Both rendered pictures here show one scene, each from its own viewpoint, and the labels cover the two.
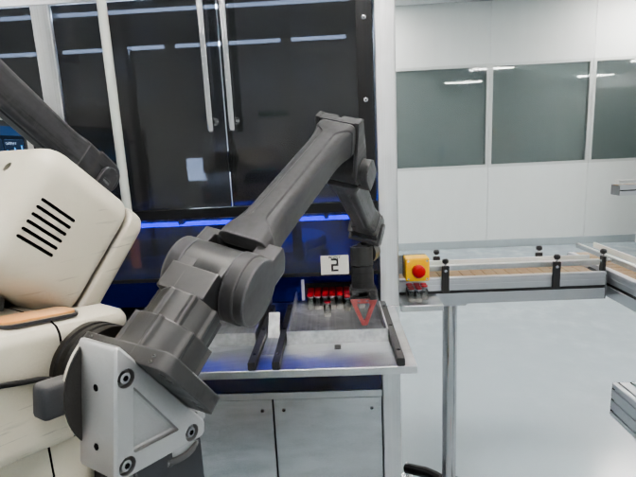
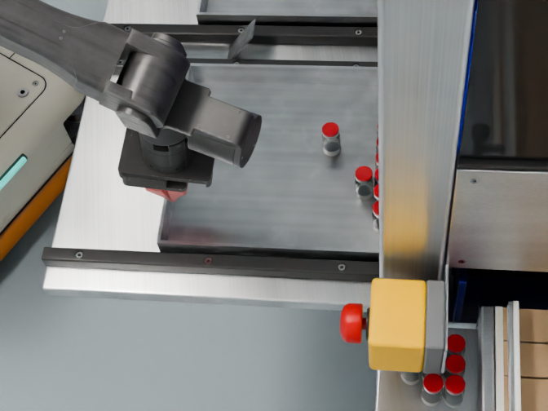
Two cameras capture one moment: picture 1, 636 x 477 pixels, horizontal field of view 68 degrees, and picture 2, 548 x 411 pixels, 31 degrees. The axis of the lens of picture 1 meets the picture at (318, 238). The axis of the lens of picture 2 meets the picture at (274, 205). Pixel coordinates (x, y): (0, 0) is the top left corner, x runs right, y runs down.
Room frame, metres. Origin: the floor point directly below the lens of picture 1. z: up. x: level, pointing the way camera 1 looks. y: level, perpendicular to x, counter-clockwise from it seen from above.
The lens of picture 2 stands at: (1.40, -0.69, 1.93)
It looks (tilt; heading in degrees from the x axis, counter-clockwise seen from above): 60 degrees down; 103
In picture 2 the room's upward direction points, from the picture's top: 11 degrees counter-clockwise
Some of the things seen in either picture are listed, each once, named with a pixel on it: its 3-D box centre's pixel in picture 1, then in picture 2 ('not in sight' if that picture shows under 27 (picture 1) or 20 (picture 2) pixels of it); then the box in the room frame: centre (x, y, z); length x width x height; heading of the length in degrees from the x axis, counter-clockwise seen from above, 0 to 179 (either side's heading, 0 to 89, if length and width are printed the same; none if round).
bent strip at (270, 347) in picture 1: (271, 332); (203, 41); (1.16, 0.13, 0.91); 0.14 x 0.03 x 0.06; 177
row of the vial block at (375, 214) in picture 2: (336, 301); (384, 159); (1.39, -0.05, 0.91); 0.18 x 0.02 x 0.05; 88
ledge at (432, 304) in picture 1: (418, 301); (440, 385); (1.46, -0.31, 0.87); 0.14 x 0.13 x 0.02; 178
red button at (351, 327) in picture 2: (418, 271); (359, 323); (1.37, -0.30, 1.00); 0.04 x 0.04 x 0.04; 88
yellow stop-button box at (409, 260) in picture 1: (415, 267); (404, 325); (1.41, -0.30, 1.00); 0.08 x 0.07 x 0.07; 178
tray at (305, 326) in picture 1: (336, 313); (311, 160); (1.31, -0.04, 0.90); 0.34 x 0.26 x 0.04; 178
